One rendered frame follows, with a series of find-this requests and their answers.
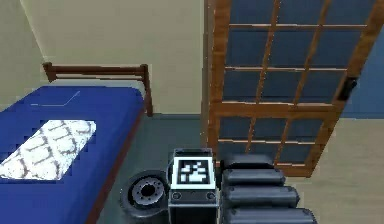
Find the wooden door with glass panes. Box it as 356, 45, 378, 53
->
201, 0, 384, 178

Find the white patterned pillow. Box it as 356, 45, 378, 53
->
0, 119, 98, 182

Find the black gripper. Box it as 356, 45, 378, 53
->
119, 169, 172, 220

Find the black door handle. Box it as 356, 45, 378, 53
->
337, 76, 358, 102

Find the blue bed with wooden frame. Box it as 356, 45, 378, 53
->
0, 61, 154, 224

